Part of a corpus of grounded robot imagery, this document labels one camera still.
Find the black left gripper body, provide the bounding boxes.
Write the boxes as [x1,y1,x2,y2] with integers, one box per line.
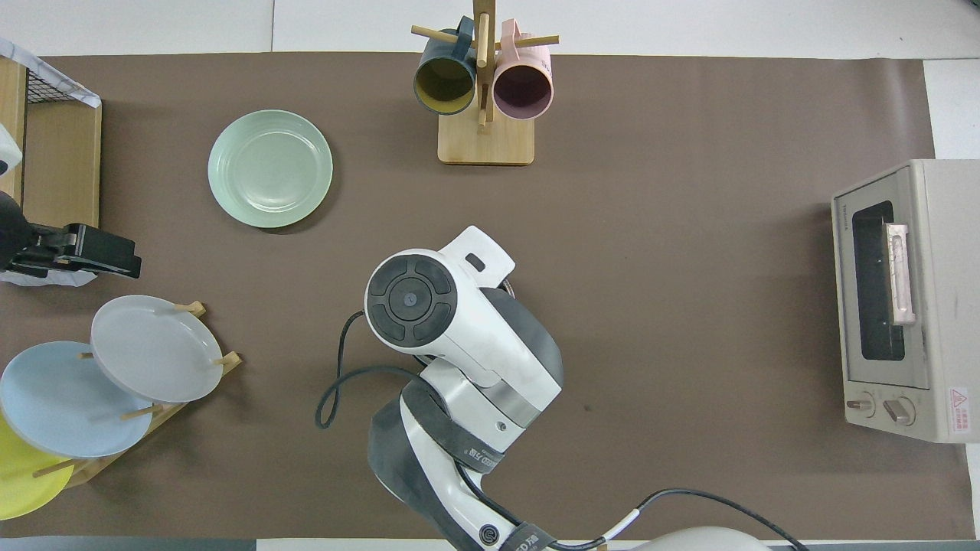
[0,191,77,270]

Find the grey plate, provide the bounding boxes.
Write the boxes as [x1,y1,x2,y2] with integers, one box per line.
[90,295,225,404]

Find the light blue plate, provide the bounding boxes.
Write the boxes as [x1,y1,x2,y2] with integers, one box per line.
[0,341,154,460]

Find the wooden plate rack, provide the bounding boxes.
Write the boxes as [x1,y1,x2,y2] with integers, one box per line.
[31,301,243,491]

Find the green plate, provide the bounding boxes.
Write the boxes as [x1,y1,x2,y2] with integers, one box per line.
[207,109,334,229]

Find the yellow plate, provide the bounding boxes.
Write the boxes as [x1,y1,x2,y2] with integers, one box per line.
[0,413,77,521]

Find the white plastic sheet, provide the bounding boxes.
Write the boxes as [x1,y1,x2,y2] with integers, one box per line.
[0,269,99,289]

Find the wooden shelf box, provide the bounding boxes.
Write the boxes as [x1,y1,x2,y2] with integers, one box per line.
[0,57,103,269]

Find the teal mug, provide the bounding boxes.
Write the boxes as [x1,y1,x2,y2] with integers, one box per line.
[413,17,479,116]

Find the wooden mug tree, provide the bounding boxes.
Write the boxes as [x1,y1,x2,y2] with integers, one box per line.
[411,0,560,166]

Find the pink ribbed mug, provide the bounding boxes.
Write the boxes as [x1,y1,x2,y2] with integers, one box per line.
[492,19,554,120]

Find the brown table mat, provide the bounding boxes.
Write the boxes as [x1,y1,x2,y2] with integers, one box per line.
[0,52,972,540]

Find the beige toaster oven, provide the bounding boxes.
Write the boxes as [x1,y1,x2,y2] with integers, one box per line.
[831,158,980,445]

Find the black wire basket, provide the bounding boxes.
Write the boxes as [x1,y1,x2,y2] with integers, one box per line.
[23,65,87,105]

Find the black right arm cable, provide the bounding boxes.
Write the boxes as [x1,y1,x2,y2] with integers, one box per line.
[315,308,809,551]

